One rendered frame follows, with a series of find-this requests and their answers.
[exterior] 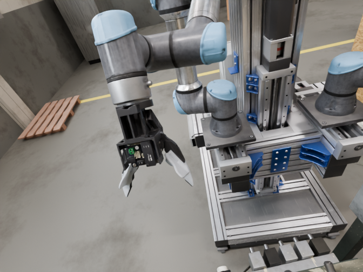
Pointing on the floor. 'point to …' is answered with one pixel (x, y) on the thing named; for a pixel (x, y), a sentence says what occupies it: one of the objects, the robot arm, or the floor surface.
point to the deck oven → (83, 23)
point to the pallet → (51, 118)
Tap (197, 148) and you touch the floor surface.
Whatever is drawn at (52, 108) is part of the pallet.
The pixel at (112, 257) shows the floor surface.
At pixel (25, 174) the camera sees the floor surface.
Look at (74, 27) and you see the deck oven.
